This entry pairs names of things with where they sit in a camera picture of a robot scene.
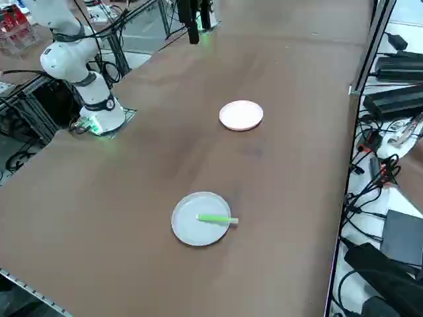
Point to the clear rack with red packets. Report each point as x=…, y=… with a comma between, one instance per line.
x=15, y=24

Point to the silver post bracket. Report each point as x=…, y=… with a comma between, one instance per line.
x=353, y=90

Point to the small black power adapter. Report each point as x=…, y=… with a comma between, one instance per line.
x=398, y=40

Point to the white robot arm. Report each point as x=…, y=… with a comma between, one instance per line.
x=62, y=62

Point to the large black device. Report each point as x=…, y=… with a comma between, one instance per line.
x=386, y=280

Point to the black ribbed power brick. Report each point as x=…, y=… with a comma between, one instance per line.
x=393, y=100

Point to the green marker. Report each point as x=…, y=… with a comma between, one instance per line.
x=213, y=218

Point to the blue plate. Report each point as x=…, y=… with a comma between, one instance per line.
x=191, y=231

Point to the aluminium frame post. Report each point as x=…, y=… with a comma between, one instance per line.
x=375, y=46

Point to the black long power brick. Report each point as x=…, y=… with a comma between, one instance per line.
x=400, y=67

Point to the dark grey flat box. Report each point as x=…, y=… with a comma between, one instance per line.
x=403, y=237

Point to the red black plug adapter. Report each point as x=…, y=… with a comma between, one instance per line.
x=370, y=142

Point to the black equipment box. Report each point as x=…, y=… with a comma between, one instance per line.
x=56, y=102

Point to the white plate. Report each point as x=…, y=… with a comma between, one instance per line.
x=241, y=115

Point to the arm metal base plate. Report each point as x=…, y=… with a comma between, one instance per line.
x=129, y=115

